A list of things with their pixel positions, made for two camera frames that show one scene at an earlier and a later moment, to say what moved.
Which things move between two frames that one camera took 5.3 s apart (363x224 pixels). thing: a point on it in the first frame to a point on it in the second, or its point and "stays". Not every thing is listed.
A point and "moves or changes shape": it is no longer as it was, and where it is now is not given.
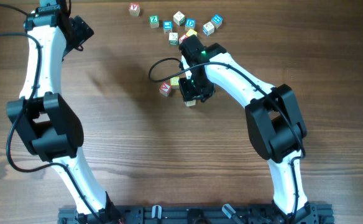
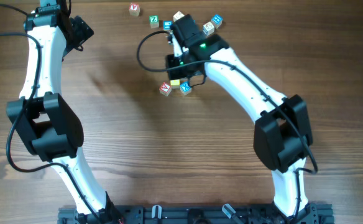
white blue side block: [208, 28] stays
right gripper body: [192, 88] to [182, 73]
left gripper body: [82, 32] stays
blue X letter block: [189, 103] moves or changes shape
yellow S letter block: [174, 83] stays
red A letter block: [165, 89] stays
